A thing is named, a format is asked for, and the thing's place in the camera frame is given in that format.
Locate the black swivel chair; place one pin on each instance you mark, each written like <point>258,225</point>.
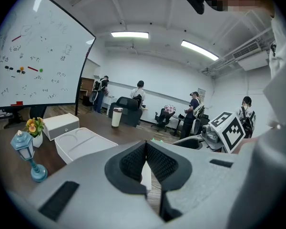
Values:
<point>162,119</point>

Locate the wall notice panel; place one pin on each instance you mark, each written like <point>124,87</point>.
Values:
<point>201,94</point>

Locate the wooden cabinet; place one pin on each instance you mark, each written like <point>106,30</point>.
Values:
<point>87,87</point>

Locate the large whiteboard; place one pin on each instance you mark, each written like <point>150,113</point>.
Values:
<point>38,56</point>

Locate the white rectangular lidded box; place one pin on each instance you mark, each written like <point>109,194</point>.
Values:
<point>60,125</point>

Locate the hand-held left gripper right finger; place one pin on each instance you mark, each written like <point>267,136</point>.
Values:
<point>205,187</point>

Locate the white box with lid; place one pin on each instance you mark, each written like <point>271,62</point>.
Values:
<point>83,142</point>

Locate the ceiling air conditioner unit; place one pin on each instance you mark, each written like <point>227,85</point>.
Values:
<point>250,56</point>

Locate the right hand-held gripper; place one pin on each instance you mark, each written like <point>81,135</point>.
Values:
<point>231,132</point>

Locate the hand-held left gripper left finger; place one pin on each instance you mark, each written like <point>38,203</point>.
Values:
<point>93,199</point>

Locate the ceiling light bar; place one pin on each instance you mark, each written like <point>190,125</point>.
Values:
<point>129,34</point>
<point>200,50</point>

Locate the pink checkered cloth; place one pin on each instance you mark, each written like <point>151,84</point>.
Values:
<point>169,108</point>

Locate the person's right forearm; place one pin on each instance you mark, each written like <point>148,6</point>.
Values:
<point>250,144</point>

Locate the black head-worn camera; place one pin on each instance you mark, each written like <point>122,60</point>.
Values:
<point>195,0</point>

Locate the potted orange flowers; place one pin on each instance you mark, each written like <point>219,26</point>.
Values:
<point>35,128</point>

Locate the white lidded travel cup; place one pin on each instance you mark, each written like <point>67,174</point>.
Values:
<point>116,118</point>

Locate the person's white shirt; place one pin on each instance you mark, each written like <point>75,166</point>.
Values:
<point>278,104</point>

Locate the black whiteboard stand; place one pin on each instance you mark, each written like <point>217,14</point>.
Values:
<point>38,111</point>

